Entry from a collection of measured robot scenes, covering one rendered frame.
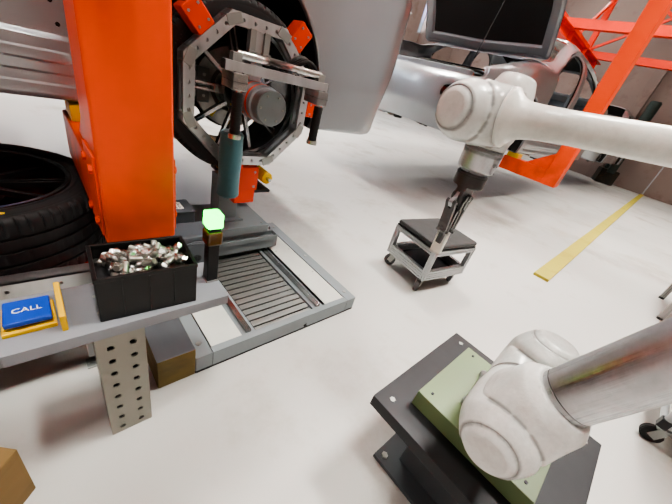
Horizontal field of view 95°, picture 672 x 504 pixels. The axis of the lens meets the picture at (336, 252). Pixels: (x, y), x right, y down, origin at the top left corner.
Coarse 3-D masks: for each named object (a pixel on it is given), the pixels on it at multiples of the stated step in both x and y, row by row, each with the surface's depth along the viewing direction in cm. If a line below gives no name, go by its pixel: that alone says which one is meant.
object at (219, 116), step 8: (216, 48) 124; (224, 48) 126; (200, 56) 125; (216, 56) 126; (224, 56) 128; (200, 64) 124; (208, 64) 126; (216, 72) 129; (216, 80) 130; (216, 96) 134; (200, 104) 131; (208, 104) 133; (216, 112) 137; (224, 112) 139; (216, 120) 139; (248, 120) 148
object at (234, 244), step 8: (264, 232) 175; (272, 232) 179; (224, 240) 161; (232, 240) 163; (240, 240) 161; (248, 240) 164; (256, 240) 168; (264, 240) 172; (272, 240) 176; (224, 248) 157; (232, 248) 160; (240, 248) 164; (248, 248) 167; (256, 248) 171
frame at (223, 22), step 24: (216, 24) 104; (240, 24) 108; (264, 24) 113; (192, 48) 103; (288, 48) 123; (192, 72) 106; (192, 96) 110; (192, 120) 114; (216, 144) 125; (288, 144) 146
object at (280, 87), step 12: (228, 36) 117; (276, 48) 129; (288, 72) 137; (216, 84) 123; (276, 84) 150; (288, 84) 142; (228, 96) 132; (288, 96) 145; (216, 108) 127; (228, 108) 133; (288, 108) 147; (228, 120) 133; (252, 132) 157; (264, 132) 154; (276, 132) 150; (252, 144) 149; (264, 144) 148
